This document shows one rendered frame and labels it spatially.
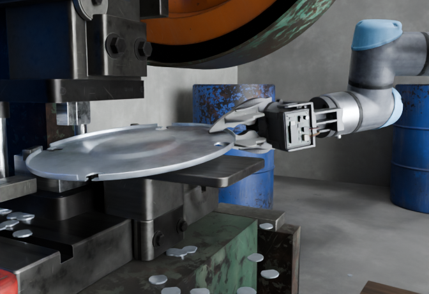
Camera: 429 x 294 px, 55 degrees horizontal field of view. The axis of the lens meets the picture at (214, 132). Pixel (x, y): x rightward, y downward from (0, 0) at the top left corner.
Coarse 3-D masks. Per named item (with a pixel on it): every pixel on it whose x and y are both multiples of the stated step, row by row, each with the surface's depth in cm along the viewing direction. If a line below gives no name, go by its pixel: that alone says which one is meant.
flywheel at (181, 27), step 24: (192, 0) 94; (216, 0) 91; (240, 0) 85; (264, 0) 83; (288, 0) 85; (168, 24) 93; (192, 24) 90; (216, 24) 88; (240, 24) 85; (264, 24) 91; (192, 48) 100
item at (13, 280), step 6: (0, 270) 28; (0, 276) 27; (6, 276) 27; (12, 276) 27; (0, 282) 26; (6, 282) 26; (12, 282) 26; (0, 288) 26; (6, 288) 26; (12, 288) 26
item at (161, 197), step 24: (192, 168) 51; (216, 168) 51; (240, 168) 51; (120, 192) 55; (144, 192) 54; (168, 192) 58; (120, 216) 56; (144, 216) 54; (168, 216) 58; (144, 240) 55; (168, 240) 58
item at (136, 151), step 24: (72, 144) 64; (96, 144) 63; (120, 144) 59; (144, 144) 58; (168, 144) 57; (192, 144) 58; (48, 168) 52; (72, 168) 51; (96, 168) 50; (120, 168) 49; (144, 168) 48; (168, 168) 46
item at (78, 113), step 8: (56, 104) 62; (64, 104) 62; (72, 104) 62; (80, 104) 63; (88, 104) 64; (56, 112) 63; (64, 112) 62; (72, 112) 63; (80, 112) 63; (88, 112) 64; (64, 120) 62; (72, 120) 63; (80, 120) 63; (88, 120) 64
